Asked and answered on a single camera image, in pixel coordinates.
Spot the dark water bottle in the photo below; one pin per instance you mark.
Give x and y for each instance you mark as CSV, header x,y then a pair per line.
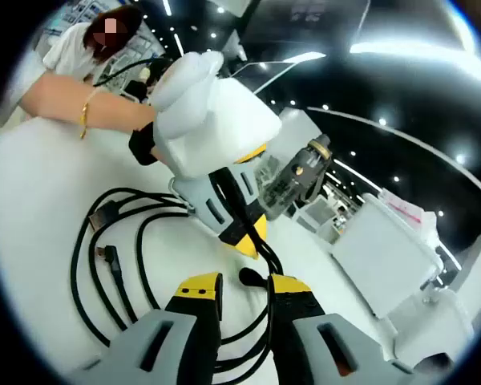
x,y
292,176

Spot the large dark screen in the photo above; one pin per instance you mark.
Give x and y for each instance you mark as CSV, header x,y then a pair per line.
x,y
304,36

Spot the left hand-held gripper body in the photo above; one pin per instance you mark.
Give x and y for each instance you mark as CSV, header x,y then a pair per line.
x,y
212,120

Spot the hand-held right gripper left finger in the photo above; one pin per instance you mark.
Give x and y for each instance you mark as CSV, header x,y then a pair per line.
x,y
164,345

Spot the pile of clear plastic bags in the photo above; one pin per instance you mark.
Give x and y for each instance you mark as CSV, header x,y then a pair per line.
x,y
413,212

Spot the white storage bin with bags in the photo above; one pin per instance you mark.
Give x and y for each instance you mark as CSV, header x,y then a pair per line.
x,y
381,256

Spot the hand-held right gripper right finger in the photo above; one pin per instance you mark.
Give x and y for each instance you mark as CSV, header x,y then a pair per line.
x,y
304,345

